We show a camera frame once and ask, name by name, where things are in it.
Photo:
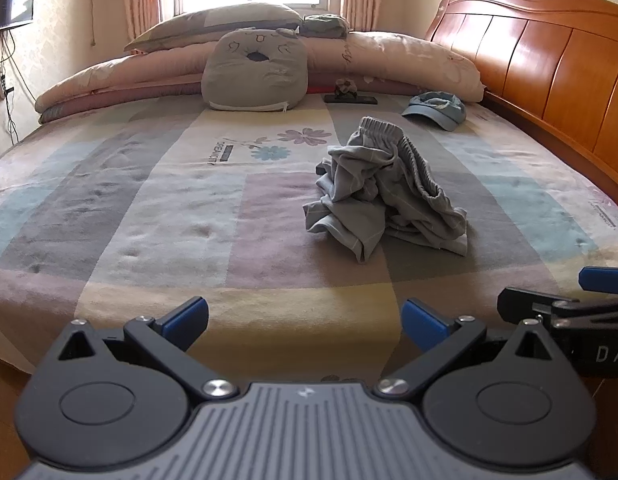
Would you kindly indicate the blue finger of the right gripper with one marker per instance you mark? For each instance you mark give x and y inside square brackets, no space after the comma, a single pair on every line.
[599,279]
[515,304]

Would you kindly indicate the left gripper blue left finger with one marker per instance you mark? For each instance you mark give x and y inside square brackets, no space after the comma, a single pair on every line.
[163,343]

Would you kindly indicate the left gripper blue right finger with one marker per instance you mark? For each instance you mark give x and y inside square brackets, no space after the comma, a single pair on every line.
[444,342]

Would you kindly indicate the grey striped pants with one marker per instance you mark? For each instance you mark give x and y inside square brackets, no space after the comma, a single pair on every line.
[379,184]

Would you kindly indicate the blue baseball cap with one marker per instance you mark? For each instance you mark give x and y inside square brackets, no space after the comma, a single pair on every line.
[444,108]

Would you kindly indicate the wooden headboard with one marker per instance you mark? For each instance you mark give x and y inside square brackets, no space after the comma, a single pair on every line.
[551,68]

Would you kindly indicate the black phone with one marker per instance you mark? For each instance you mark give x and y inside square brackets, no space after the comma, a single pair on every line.
[349,98]

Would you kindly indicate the red object under quilt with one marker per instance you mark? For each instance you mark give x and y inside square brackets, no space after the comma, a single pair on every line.
[320,89]

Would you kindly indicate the pink folded quilt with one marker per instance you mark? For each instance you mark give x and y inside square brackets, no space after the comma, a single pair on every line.
[377,62]

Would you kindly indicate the grey cat face cushion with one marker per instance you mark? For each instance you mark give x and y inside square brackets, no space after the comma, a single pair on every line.
[256,70]

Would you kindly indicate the green folded garment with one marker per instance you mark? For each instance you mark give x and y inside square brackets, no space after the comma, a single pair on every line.
[327,26]

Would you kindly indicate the grey patterned pillow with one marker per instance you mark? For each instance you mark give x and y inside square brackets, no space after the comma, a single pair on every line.
[211,24]

